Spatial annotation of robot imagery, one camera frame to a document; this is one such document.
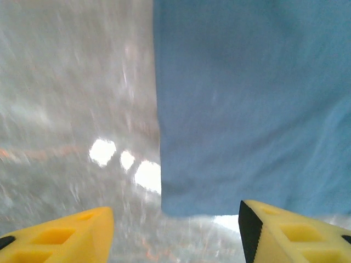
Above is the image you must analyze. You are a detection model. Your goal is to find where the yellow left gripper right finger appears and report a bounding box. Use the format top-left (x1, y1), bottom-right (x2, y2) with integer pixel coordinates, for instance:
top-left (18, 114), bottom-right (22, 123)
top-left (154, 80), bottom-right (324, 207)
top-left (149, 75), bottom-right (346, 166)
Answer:
top-left (237, 199), bottom-right (351, 263)

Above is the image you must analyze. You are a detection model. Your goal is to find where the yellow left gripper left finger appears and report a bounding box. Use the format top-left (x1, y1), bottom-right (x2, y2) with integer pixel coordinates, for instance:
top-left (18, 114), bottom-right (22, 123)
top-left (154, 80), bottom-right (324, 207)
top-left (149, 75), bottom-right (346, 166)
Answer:
top-left (0, 206), bottom-right (115, 263)

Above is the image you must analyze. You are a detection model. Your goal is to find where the dark blue t-shirt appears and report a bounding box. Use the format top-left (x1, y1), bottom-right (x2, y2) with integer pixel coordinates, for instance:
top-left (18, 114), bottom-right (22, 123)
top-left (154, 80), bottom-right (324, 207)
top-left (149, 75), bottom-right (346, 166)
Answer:
top-left (152, 0), bottom-right (351, 219)

